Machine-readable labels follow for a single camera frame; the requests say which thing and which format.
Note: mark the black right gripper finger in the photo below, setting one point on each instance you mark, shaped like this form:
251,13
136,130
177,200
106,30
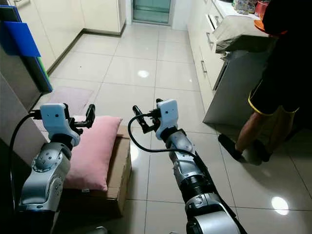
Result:
159,102
139,118

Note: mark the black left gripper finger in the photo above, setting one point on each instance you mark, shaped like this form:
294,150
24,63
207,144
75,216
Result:
90,113

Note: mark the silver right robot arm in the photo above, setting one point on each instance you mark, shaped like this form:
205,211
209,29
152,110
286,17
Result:
192,175

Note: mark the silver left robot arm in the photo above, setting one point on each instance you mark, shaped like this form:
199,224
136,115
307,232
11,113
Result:
46,170

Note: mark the pink pillow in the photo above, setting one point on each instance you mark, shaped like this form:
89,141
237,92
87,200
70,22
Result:
92,151

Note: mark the brown cardboard box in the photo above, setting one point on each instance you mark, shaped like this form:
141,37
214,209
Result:
123,165

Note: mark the dark panel with green edge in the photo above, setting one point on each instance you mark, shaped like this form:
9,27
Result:
41,73

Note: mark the cream kitchen counter cabinets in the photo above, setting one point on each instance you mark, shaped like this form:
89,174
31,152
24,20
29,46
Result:
234,92

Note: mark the black slipper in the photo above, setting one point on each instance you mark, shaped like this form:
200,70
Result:
263,152
230,147

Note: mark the glass door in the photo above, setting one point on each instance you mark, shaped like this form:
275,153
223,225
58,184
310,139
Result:
152,10

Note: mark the cream tall cabinets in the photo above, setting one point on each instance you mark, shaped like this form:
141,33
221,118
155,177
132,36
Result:
58,19

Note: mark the blue plastic board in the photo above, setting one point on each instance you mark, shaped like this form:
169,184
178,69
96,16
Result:
22,39

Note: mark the grey cloth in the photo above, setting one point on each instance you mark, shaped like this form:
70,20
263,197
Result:
239,31

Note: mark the black left robot foot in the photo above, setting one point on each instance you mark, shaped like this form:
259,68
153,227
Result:
96,230

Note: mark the person in black clothes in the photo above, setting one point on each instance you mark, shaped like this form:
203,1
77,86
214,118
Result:
278,83

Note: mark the colourful printed box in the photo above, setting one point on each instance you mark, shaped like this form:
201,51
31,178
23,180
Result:
243,6

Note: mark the red plastic container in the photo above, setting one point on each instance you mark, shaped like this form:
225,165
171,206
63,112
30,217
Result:
262,9

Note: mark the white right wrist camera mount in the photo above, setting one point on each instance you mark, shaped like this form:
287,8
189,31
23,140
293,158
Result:
168,117

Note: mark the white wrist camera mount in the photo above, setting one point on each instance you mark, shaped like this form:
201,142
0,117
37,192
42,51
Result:
168,117
56,122

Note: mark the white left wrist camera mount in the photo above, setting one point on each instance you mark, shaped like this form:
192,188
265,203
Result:
56,122

